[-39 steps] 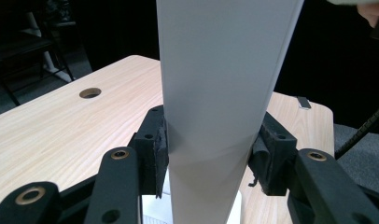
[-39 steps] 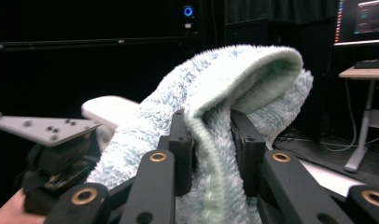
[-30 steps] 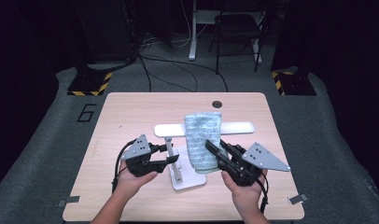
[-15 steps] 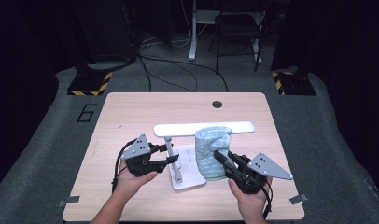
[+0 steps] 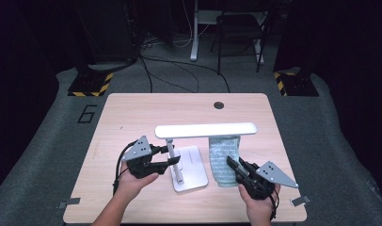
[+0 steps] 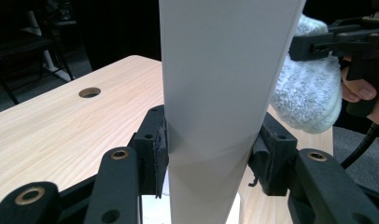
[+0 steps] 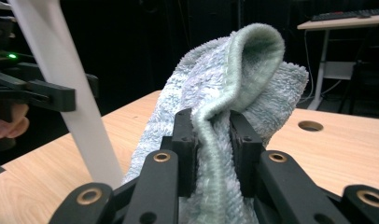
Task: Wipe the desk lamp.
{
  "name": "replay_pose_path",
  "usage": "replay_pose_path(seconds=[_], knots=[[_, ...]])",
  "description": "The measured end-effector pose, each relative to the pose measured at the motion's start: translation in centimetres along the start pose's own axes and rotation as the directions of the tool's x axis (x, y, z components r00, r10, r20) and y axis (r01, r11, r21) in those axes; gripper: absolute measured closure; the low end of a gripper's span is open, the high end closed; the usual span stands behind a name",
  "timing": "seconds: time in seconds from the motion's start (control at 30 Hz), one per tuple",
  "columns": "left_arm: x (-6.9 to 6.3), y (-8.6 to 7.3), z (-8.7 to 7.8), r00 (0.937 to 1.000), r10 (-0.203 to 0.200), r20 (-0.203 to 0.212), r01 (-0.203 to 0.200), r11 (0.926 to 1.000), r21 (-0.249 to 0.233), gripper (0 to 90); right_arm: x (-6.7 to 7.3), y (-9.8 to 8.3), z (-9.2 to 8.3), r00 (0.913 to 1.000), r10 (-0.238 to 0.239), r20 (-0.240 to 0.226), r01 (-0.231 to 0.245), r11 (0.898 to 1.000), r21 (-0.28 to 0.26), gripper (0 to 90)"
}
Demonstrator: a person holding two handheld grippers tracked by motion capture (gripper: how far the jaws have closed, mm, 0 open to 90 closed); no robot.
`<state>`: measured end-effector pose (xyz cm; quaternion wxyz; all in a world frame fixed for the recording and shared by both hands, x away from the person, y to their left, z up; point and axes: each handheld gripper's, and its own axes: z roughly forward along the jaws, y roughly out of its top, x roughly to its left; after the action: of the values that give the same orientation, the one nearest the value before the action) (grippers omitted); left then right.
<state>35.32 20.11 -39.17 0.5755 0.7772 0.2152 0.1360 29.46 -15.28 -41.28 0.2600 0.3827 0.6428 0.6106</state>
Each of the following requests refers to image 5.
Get person's right hand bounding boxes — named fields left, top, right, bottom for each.
left=238, top=183, right=281, bottom=222

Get black yellow striped stand base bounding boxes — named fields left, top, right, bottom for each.
left=67, top=71, right=114, bottom=98
left=273, top=69, right=320, bottom=97

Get person's left hand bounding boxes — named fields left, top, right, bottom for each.
left=115, top=170, right=160, bottom=200

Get white desk lamp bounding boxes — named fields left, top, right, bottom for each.
left=153, top=121, right=259, bottom=193

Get black folding chair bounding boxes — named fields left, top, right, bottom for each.
left=210, top=12, right=272, bottom=75

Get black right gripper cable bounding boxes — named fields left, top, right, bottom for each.
left=267, top=191, right=280, bottom=220

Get grey tape strip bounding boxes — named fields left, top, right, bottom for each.
left=56, top=197, right=82, bottom=209
left=291, top=195, right=311, bottom=207

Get thin black floor cable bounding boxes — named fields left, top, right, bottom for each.
left=138, top=56, right=154, bottom=94
left=141, top=55, right=231, bottom=94

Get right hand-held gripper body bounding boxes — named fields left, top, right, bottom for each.
left=235, top=160, right=299, bottom=202

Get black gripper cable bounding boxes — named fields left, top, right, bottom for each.
left=267, top=191, right=280, bottom=220
left=112, top=139, right=138, bottom=196

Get dark curtain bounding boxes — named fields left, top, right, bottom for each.
left=273, top=0, right=382, bottom=202
left=0, top=0, right=87, bottom=199

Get white desk frame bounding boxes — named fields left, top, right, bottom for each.
left=189, top=0, right=268, bottom=65

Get dark cabinet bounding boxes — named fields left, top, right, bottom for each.
left=72, top=0, right=140, bottom=62

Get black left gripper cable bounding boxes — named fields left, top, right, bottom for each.
left=112, top=139, right=138, bottom=196

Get light green fluffy cloth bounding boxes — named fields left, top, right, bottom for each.
left=208, top=135, right=242, bottom=188

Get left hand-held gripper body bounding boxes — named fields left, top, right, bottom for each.
left=120, top=135, right=168, bottom=180

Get white floor cable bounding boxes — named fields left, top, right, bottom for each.
left=171, top=0, right=212, bottom=49

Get black tape floor marking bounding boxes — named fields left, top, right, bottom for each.
left=77, top=105, right=98, bottom=124

